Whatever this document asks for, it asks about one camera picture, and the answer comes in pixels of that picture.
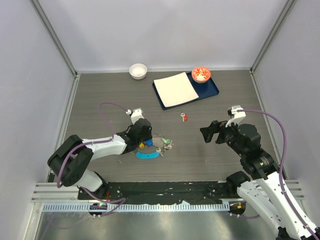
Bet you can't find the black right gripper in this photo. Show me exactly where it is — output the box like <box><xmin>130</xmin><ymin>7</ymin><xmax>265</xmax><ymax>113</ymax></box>
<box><xmin>200</xmin><ymin>116</ymin><xmax>246</xmax><ymax>156</ymax></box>

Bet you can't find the metal key organizer blue handle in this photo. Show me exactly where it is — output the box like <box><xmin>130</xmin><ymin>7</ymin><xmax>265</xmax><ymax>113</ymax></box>
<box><xmin>135</xmin><ymin>133</ymin><xmax>173</xmax><ymax>160</ymax></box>

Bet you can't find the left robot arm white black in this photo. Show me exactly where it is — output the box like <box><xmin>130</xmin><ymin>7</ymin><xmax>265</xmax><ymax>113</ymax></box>
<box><xmin>47</xmin><ymin>118</ymin><xmax>152</xmax><ymax>200</ymax></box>

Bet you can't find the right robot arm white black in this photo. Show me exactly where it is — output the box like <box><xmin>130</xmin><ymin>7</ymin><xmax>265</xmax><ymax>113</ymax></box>
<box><xmin>200</xmin><ymin>120</ymin><xmax>320</xmax><ymax>240</ymax></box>

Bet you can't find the blue key tag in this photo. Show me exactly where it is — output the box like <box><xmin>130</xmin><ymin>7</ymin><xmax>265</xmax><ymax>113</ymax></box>
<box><xmin>144</xmin><ymin>140</ymin><xmax>153</xmax><ymax>147</ymax></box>

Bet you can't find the yellow key tag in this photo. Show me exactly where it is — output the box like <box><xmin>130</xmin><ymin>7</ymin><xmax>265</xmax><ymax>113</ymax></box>
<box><xmin>139</xmin><ymin>142</ymin><xmax>145</xmax><ymax>149</ymax></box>

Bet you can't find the green key tag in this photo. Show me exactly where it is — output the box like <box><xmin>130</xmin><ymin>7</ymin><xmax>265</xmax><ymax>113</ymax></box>
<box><xmin>161</xmin><ymin>137</ymin><xmax>171</xmax><ymax>145</ymax></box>

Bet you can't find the red headed key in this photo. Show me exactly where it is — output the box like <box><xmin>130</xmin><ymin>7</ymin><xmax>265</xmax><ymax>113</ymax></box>
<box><xmin>180</xmin><ymin>113</ymin><xmax>188</xmax><ymax>122</ymax></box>

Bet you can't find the dark blue tray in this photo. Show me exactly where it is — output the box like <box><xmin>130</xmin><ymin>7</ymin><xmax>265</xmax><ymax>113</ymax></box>
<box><xmin>152</xmin><ymin>72</ymin><xmax>219</xmax><ymax>110</ymax></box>

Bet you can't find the white square plate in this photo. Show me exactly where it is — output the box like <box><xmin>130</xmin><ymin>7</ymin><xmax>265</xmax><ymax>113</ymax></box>
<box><xmin>153</xmin><ymin>72</ymin><xmax>199</xmax><ymax>108</ymax></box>

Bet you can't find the orange patterned bowl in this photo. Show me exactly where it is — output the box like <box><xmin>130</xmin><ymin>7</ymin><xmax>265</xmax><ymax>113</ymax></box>
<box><xmin>191</xmin><ymin>66</ymin><xmax>212</xmax><ymax>84</ymax></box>

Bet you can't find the white bowl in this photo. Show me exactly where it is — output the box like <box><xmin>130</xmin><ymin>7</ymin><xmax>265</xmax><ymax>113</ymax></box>
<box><xmin>129</xmin><ymin>63</ymin><xmax>148</xmax><ymax>80</ymax></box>

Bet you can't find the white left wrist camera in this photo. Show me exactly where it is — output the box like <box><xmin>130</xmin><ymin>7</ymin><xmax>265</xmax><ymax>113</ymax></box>
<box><xmin>125</xmin><ymin>108</ymin><xmax>144</xmax><ymax>125</ymax></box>

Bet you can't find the silver key near handle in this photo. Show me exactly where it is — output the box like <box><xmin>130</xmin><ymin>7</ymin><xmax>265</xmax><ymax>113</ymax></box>
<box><xmin>156</xmin><ymin>148</ymin><xmax>164</xmax><ymax>157</ymax></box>

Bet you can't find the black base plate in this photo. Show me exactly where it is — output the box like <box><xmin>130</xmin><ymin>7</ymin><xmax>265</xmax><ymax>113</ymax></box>
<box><xmin>93</xmin><ymin>181</ymin><xmax>239</xmax><ymax>205</ymax></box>

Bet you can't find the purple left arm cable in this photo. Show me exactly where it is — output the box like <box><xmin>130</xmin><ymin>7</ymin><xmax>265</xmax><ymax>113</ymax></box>
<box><xmin>56</xmin><ymin>101</ymin><xmax>131</xmax><ymax>217</ymax></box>

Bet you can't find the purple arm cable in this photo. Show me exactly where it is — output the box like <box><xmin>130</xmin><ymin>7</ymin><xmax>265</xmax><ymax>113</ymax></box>
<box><xmin>234</xmin><ymin>108</ymin><xmax>320</xmax><ymax>240</ymax></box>
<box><xmin>56</xmin><ymin>101</ymin><xmax>131</xmax><ymax>217</ymax></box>

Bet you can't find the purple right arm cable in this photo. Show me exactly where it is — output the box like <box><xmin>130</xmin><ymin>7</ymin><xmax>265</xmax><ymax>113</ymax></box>
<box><xmin>234</xmin><ymin>108</ymin><xmax>320</xmax><ymax>240</ymax></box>

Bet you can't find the slotted cable duct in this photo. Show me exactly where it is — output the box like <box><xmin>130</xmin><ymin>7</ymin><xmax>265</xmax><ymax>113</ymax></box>
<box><xmin>42</xmin><ymin>201</ymin><xmax>230</xmax><ymax>213</ymax></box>

